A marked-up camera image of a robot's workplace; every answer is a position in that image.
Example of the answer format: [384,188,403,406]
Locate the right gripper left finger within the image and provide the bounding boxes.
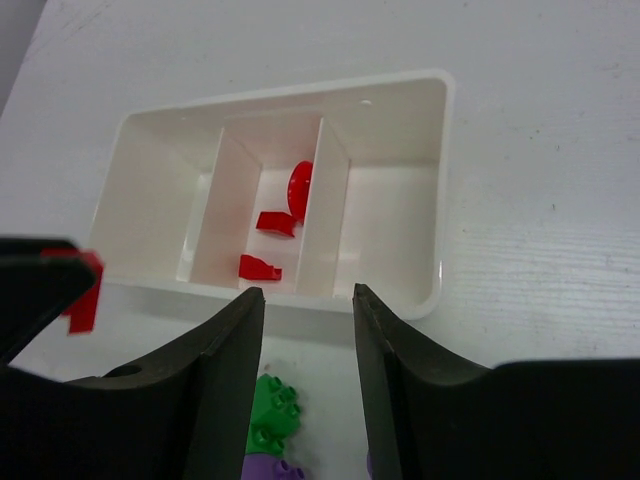
[1,287,265,479]

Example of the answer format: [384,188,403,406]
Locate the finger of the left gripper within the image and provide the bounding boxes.
[1,237,98,364]

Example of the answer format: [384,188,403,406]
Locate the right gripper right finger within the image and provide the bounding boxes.
[353,284,639,479]

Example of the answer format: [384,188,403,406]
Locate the purple printed lego brick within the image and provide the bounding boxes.
[241,453,306,480]

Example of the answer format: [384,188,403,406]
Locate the green leafy lego piece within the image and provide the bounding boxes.
[245,374,302,458]

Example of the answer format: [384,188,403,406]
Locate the small red lego brick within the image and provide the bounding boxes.
[238,254,282,282]

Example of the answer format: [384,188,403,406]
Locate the red zigzag lego piece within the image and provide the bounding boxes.
[255,211,297,238]

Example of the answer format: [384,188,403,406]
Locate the red round lego piece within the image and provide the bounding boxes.
[287,161,313,225]

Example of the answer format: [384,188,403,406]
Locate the purple round flower lego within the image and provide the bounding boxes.
[366,451,373,480]

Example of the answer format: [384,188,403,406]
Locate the white three-compartment container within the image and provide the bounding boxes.
[89,69,455,320]

